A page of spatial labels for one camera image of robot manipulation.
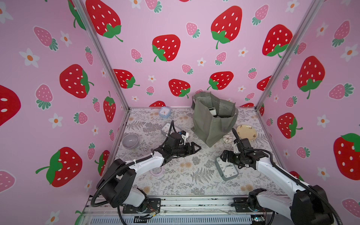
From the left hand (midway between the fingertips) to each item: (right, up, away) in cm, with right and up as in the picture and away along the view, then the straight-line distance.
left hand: (199, 149), depth 81 cm
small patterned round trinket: (+23, +4, +17) cm, 29 cm away
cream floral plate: (+40, +9, +25) cm, 48 cm away
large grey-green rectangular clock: (+18, -14, +3) cm, 23 cm away
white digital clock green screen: (+12, +25, +19) cm, 33 cm away
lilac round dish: (-47, +3, +17) cm, 50 cm away
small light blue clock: (-25, +24, +33) cm, 48 cm away
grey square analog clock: (-23, +11, +22) cm, 34 cm away
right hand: (+17, -6, +4) cm, 18 cm away
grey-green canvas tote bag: (+9, +12, +3) cm, 15 cm away
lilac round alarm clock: (-25, -14, +3) cm, 29 cm away
